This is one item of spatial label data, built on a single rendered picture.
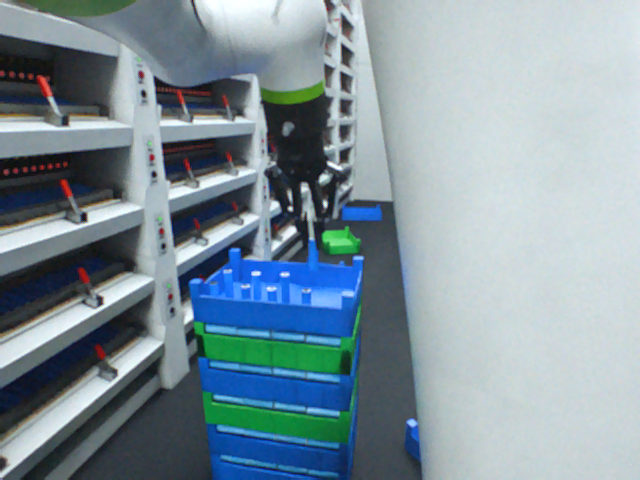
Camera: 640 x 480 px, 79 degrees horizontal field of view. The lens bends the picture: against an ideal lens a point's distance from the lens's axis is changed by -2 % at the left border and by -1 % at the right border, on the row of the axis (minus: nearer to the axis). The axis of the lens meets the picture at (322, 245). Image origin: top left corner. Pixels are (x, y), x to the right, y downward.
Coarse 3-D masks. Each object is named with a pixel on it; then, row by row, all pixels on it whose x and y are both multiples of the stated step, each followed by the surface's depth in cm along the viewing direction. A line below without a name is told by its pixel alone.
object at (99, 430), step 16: (128, 384) 110; (144, 384) 110; (112, 400) 104; (128, 400) 104; (144, 400) 110; (96, 416) 98; (112, 416) 98; (128, 416) 104; (80, 432) 93; (96, 432) 94; (112, 432) 99; (64, 448) 88; (80, 448) 89; (96, 448) 94; (48, 464) 84; (64, 464) 86; (80, 464) 90
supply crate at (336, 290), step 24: (240, 264) 90; (264, 264) 89; (288, 264) 88; (360, 264) 83; (192, 288) 71; (240, 288) 87; (264, 288) 87; (312, 288) 87; (336, 288) 87; (360, 288) 81; (192, 312) 73; (216, 312) 72; (240, 312) 71; (264, 312) 70; (288, 312) 69; (312, 312) 68; (336, 312) 67; (336, 336) 69
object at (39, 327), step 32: (64, 256) 97; (96, 256) 106; (128, 256) 104; (0, 288) 81; (32, 288) 84; (64, 288) 86; (96, 288) 93; (128, 288) 97; (0, 320) 73; (32, 320) 78; (64, 320) 81; (96, 320) 87; (0, 352) 70; (32, 352) 72; (0, 384) 68
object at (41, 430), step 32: (128, 320) 111; (64, 352) 95; (96, 352) 97; (128, 352) 103; (160, 352) 110; (32, 384) 84; (64, 384) 87; (96, 384) 91; (0, 416) 76; (32, 416) 79; (64, 416) 82; (0, 448) 73; (32, 448) 74
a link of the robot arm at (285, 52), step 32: (224, 0) 44; (256, 0) 44; (288, 0) 44; (320, 0) 47; (256, 32) 45; (288, 32) 45; (320, 32) 47; (256, 64) 48; (288, 64) 48; (320, 64) 51; (288, 96) 51
